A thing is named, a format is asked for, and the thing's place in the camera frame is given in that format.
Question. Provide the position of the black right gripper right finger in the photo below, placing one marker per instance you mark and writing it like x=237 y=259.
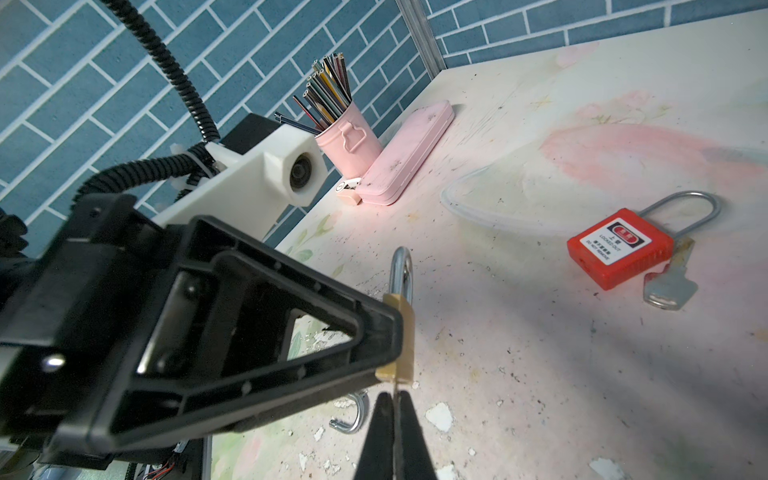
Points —
x=413 y=458

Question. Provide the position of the silver red padlock key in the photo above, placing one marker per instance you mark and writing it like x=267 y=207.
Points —
x=670 y=289

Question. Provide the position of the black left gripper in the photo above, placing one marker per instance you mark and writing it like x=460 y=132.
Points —
x=129 y=335

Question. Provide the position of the pink pencil cup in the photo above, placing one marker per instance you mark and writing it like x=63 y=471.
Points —
x=350 y=143

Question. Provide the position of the brass padlock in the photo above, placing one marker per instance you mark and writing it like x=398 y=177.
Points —
x=400 y=297

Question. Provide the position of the pink pencil case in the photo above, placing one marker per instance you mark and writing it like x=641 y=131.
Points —
x=393 y=170

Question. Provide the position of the red padlock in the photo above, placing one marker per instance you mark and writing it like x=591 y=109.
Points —
x=626 y=243

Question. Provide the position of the coloured pencils bundle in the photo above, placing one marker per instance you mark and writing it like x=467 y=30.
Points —
x=327 y=95

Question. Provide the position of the aluminium corner post left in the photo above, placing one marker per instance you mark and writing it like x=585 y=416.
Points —
x=417 y=23

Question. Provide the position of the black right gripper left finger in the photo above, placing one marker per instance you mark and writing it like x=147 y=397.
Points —
x=377 y=456

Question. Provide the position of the blue padlock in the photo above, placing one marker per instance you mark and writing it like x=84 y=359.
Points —
x=356 y=406

